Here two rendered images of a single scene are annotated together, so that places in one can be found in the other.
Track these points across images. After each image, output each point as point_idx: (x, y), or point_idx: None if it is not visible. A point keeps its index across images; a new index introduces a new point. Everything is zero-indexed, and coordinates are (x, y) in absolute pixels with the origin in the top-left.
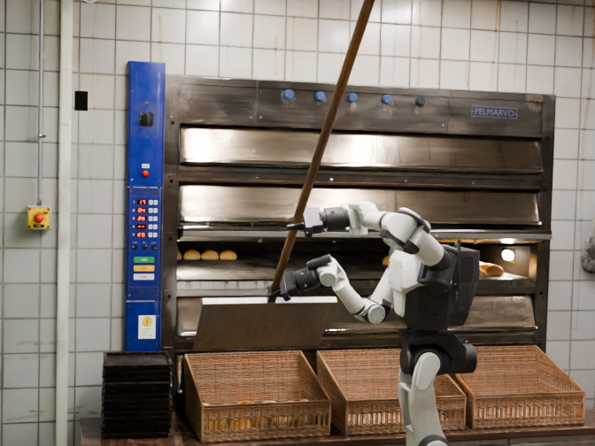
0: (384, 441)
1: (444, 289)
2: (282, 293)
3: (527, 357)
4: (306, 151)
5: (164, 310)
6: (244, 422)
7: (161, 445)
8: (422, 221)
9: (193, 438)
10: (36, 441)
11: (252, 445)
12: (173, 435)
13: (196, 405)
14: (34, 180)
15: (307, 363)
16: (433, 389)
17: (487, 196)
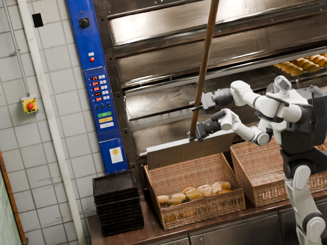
0: (281, 207)
1: (305, 133)
2: (197, 138)
3: None
4: (198, 17)
5: (124, 141)
6: (189, 213)
7: (140, 237)
8: (283, 101)
9: (159, 226)
10: (64, 234)
11: (197, 227)
12: (146, 225)
13: (156, 205)
14: (21, 79)
15: (224, 158)
16: (308, 187)
17: None
